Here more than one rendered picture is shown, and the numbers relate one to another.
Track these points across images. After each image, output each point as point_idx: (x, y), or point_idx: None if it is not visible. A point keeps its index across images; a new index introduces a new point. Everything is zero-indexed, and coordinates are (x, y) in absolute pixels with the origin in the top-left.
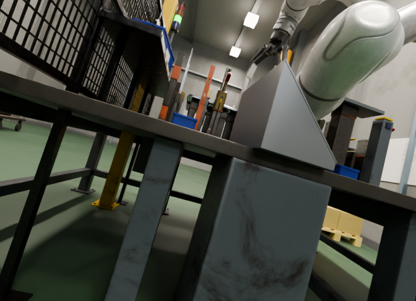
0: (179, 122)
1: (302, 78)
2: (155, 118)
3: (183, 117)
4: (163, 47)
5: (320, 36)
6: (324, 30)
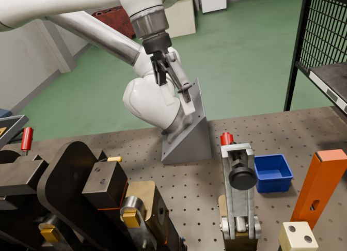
0: (270, 161)
1: (175, 87)
2: (257, 114)
3: (268, 157)
4: (319, 84)
5: (179, 62)
6: (179, 59)
